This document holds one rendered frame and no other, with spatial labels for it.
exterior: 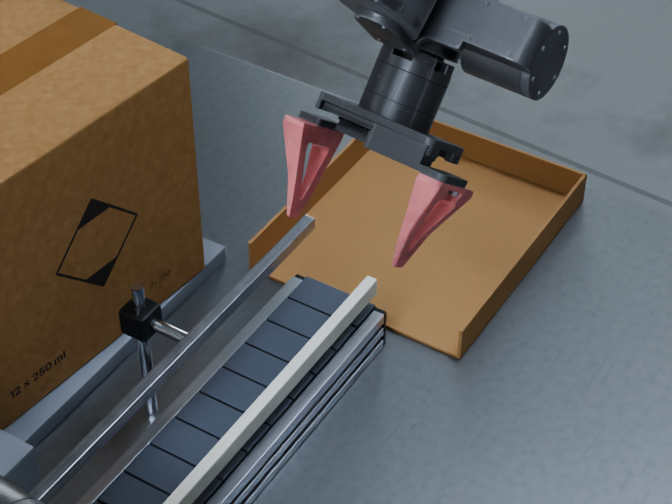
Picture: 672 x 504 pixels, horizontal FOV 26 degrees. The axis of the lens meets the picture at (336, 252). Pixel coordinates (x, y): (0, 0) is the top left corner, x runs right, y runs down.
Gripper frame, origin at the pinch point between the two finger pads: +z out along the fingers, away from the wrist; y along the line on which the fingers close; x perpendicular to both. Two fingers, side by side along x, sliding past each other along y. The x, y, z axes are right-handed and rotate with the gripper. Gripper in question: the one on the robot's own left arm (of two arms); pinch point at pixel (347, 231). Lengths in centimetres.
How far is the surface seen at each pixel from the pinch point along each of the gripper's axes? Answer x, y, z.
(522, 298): 48.7, -0.7, 4.7
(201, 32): 194, -146, -3
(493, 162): 61, -15, -7
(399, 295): 42.7, -11.5, 9.3
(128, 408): 6.0, -15.7, 22.8
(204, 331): 14.7, -16.4, 15.8
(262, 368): 24.0, -14.1, 18.6
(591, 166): 198, -46, -9
